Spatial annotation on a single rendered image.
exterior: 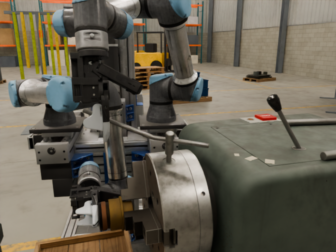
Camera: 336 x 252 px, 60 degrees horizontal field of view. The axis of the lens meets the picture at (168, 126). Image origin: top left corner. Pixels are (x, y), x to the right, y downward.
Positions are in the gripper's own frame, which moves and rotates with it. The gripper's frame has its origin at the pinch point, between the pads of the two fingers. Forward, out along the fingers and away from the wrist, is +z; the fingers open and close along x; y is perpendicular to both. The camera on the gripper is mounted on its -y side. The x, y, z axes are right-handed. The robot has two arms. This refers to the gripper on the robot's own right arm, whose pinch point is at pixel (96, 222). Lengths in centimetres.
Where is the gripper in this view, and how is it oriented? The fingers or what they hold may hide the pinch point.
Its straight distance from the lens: 82.3
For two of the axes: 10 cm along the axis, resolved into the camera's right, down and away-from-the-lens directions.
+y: -9.7, 0.7, -2.4
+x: 0.0, -9.6, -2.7
